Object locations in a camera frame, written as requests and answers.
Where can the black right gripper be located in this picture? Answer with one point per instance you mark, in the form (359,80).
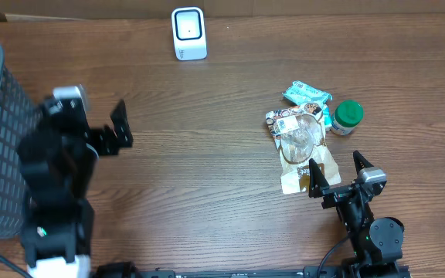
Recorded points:
(335,194)

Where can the teal tissue pack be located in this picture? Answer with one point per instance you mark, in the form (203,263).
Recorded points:
(327,118)

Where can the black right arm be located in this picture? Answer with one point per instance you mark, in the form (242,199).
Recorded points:
(376,243)

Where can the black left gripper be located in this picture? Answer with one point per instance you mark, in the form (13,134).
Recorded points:
(105,136)

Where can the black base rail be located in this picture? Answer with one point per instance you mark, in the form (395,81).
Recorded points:
(128,269)

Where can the white barcode scanner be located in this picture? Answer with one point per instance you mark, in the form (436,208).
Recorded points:
(189,33)

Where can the green lid jar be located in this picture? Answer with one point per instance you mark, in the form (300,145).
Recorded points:
(346,117)

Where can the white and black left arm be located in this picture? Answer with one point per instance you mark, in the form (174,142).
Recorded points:
(57,161)

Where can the teal wipes packet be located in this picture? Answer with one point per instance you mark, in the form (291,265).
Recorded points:
(299,93)

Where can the clear plastic bag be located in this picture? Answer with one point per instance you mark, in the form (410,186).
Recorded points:
(299,135)

